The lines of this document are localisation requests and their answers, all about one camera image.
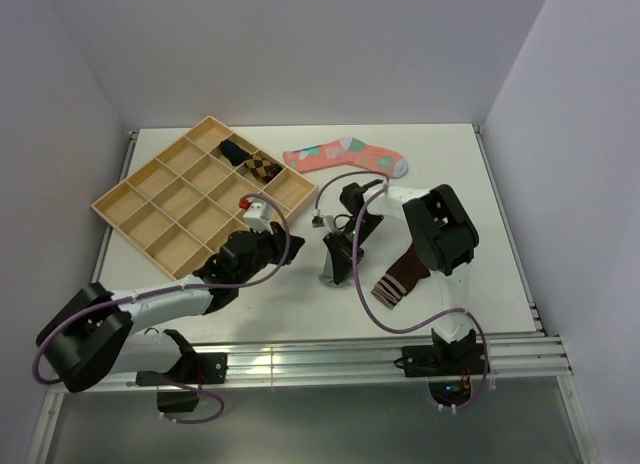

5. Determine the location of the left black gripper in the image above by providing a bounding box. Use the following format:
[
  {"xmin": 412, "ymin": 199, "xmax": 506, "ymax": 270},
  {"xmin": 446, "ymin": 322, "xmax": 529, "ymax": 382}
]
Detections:
[{"xmin": 235, "ymin": 220, "xmax": 305, "ymax": 287}]

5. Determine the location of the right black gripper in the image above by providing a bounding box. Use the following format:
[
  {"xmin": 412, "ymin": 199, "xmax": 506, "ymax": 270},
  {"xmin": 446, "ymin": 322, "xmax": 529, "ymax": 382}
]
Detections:
[{"xmin": 324, "ymin": 214, "xmax": 385, "ymax": 285}]

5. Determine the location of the brown striped sock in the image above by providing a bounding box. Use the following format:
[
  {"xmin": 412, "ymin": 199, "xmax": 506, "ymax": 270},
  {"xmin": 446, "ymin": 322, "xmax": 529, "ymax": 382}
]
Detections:
[{"xmin": 371, "ymin": 245, "xmax": 431, "ymax": 310}]

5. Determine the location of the grey sock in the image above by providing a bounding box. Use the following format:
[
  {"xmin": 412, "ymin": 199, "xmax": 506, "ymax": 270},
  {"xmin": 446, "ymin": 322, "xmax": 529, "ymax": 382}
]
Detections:
[{"xmin": 318, "ymin": 253, "xmax": 351, "ymax": 289}]

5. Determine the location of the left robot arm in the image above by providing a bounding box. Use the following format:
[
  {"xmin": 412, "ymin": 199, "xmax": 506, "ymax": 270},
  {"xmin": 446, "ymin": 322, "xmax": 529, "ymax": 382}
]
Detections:
[{"xmin": 36, "ymin": 222, "xmax": 305, "ymax": 393}]

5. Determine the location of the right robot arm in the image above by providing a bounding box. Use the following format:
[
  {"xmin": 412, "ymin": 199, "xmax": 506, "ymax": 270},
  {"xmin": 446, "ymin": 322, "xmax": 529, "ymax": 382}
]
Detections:
[{"xmin": 320, "ymin": 179, "xmax": 484, "ymax": 374}]

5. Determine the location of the wooden compartment tray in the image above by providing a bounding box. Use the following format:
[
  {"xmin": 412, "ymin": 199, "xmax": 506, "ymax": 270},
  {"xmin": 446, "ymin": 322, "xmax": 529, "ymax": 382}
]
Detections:
[{"xmin": 92, "ymin": 117, "xmax": 317, "ymax": 279}]

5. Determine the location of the brown argyle rolled sock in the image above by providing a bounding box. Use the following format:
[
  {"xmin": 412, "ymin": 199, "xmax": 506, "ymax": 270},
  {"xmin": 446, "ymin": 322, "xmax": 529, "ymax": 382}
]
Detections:
[{"xmin": 243, "ymin": 154, "xmax": 282, "ymax": 184}]

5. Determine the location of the dark blue rolled sock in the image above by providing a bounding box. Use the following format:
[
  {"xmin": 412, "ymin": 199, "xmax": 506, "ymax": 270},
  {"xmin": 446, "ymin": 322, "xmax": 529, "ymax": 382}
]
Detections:
[{"xmin": 219, "ymin": 139, "xmax": 251, "ymax": 166}]

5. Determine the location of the pink patterned sock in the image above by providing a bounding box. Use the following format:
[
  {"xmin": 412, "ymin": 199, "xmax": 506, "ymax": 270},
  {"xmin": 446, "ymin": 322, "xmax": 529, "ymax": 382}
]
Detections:
[{"xmin": 282, "ymin": 137, "xmax": 409, "ymax": 178}]

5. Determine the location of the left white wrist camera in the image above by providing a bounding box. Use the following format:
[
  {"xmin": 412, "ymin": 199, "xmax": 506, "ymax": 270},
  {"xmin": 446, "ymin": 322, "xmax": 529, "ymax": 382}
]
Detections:
[{"xmin": 239, "ymin": 198, "xmax": 273, "ymax": 233}]

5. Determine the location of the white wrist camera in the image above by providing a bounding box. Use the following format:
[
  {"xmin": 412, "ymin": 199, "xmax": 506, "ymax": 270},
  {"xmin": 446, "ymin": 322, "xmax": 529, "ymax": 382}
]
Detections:
[
  {"xmin": 239, "ymin": 198, "xmax": 273, "ymax": 233},
  {"xmin": 311, "ymin": 209, "xmax": 337, "ymax": 232}
]

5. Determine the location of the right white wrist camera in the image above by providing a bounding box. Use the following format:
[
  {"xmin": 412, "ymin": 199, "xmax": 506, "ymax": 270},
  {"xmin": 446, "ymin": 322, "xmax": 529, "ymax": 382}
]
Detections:
[{"xmin": 311, "ymin": 209, "xmax": 337, "ymax": 232}]

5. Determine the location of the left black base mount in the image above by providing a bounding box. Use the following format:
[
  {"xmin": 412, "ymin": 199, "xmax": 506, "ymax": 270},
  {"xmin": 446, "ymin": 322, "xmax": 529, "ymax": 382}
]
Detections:
[{"xmin": 135, "ymin": 352, "xmax": 228, "ymax": 420}]

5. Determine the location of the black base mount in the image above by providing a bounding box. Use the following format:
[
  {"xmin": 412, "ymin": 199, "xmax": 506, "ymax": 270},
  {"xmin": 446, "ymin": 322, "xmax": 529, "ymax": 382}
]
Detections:
[
  {"xmin": 135, "ymin": 352, "xmax": 228, "ymax": 420},
  {"xmin": 393, "ymin": 343, "xmax": 490, "ymax": 410}
]

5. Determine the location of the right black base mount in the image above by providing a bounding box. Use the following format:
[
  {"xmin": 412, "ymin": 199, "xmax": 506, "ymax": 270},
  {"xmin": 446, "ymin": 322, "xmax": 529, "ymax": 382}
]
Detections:
[{"xmin": 393, "ymin": 343, "xmax": 490, "ymax": 410}]

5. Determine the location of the aluminium frame rail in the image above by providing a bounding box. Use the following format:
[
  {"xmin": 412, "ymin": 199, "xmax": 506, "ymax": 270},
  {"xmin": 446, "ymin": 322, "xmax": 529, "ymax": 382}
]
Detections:
[{"xmin": 47, "ymin": 333, "xmax": 574, "ymax": 395}]

